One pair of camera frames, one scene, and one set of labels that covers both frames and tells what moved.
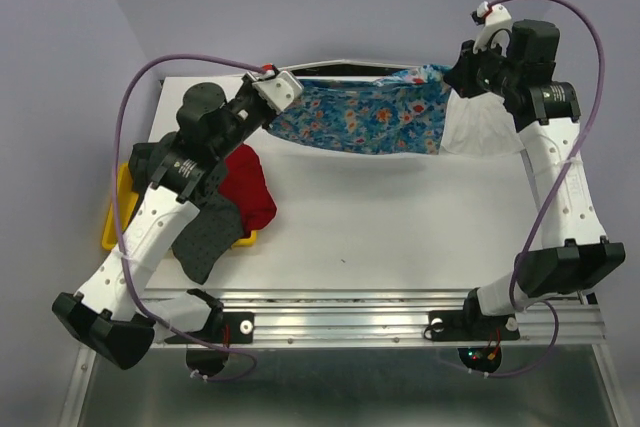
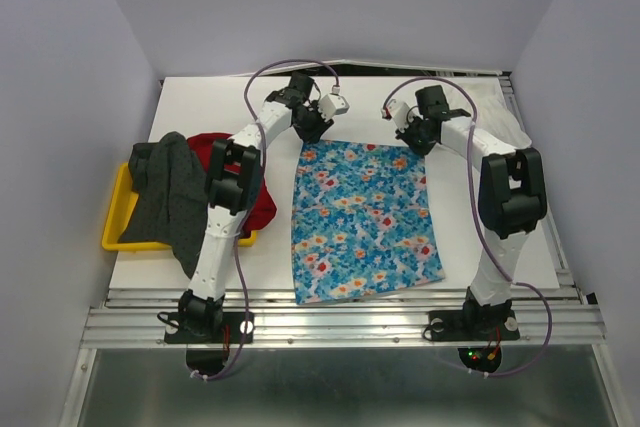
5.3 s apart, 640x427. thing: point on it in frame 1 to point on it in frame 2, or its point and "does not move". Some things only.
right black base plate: x=472 y=326 does not move
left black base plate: x=236 y=328 does not move
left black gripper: x=247 y=87 to x=312 y=136
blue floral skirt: x=400 y=112 to x=362 y=221
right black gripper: x=462 y=75 to x=420 y=149
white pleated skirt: x=479 y=126 does not move
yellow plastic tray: x=128 y=211 does not move
